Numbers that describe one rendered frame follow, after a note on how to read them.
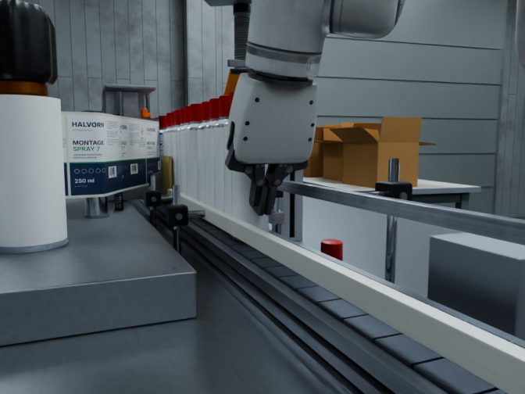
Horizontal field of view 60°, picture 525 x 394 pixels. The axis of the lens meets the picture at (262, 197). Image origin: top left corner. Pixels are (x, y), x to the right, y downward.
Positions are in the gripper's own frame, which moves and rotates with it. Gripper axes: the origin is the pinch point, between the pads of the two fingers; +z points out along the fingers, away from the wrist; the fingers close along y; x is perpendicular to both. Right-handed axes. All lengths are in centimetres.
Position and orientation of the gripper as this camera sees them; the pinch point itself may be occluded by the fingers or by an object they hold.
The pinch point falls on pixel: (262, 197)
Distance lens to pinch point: 57.7
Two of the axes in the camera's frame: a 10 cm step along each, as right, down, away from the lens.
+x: 3.6, 4.3, -8.3
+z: -1.3, 9.0, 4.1
